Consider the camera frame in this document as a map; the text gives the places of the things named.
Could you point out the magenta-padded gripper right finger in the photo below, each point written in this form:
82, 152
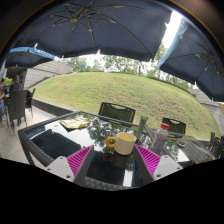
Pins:
150, 161

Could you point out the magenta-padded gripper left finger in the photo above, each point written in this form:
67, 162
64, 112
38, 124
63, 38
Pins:
78, 161

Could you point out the red-capped drink bottle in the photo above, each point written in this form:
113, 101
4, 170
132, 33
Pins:
159, 140

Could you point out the grey standing tube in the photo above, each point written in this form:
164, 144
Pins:
142, 128

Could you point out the small dark ashtray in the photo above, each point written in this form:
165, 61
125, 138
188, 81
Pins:
181, 143

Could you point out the dark mesh-back chair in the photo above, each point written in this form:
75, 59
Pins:
116, 112
174, 126

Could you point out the dark wicker chair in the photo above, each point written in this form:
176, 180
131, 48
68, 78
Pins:
16, 105
30, 100

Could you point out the person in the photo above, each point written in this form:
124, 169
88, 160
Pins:
2, 96
15, 85

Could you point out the blue-edged patio umbrella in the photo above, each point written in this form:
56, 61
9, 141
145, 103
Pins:
26, 56

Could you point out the large navy patio umbrella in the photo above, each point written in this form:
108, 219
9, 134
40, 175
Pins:
100, 26

